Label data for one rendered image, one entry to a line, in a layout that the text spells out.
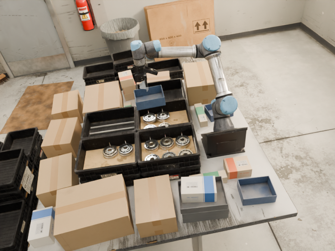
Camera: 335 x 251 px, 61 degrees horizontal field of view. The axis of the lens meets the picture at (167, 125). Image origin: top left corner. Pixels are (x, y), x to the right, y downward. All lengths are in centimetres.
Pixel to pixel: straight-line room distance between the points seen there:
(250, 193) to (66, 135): 138
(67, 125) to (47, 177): 51
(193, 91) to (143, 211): 118
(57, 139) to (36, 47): 292
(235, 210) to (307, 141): 169
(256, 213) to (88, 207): 98
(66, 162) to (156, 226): 79
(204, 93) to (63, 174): 129
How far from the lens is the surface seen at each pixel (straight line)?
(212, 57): 194
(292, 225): 266
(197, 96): 246
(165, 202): 167
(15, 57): 518
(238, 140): 202
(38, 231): 190
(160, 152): 195
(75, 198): 179
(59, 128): 236
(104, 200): 171
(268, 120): 348
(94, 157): 205
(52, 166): 209
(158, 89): 205
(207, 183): 168
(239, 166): 193
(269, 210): 185
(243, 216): 181
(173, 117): 221
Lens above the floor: 225
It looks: 42 degrees down
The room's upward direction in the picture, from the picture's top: 8 degrees counter-clockwise
